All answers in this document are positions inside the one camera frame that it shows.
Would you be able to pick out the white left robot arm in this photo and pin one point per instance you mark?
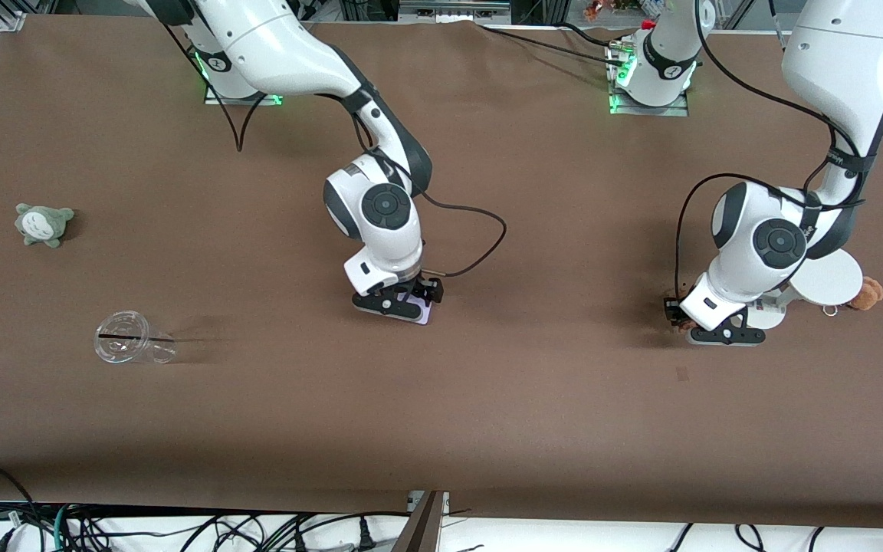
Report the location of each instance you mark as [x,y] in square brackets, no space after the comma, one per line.
[832,77]

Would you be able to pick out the black drinking straw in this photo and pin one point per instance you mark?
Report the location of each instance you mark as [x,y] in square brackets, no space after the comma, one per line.
[123,336]

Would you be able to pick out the grey green Totoro plush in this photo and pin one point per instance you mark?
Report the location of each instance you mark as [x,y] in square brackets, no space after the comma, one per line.
[44,224]

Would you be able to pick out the white round desk lamp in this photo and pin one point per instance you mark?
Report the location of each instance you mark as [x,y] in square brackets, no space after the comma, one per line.
[832,280]

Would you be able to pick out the white metal bracket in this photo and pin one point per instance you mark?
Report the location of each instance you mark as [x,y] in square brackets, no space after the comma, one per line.
[413,500]

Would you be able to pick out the small colourful toys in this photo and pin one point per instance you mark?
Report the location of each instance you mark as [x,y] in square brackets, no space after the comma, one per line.
[595,9]

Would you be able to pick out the aluminium frame rail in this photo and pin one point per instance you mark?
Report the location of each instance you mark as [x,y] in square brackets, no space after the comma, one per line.
[449,9]

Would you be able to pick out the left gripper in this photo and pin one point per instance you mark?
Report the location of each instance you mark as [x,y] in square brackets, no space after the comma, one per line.
[671,310]

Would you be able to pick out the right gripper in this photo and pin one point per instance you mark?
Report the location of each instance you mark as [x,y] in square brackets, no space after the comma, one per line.
[425,289]

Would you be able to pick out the clear plastic cup with lid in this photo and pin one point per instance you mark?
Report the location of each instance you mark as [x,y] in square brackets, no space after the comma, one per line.
[123,349]

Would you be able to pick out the brown table cover sheet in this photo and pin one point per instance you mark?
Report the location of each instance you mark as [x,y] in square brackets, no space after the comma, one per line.
[411,422]

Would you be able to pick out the brown lion statue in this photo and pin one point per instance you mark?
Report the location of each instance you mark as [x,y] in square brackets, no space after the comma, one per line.
[688,326]

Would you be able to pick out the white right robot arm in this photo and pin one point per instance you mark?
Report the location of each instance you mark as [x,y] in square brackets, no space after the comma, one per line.
[288,46]

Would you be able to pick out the dark metal post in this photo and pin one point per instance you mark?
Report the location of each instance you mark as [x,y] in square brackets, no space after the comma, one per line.
[420,529]

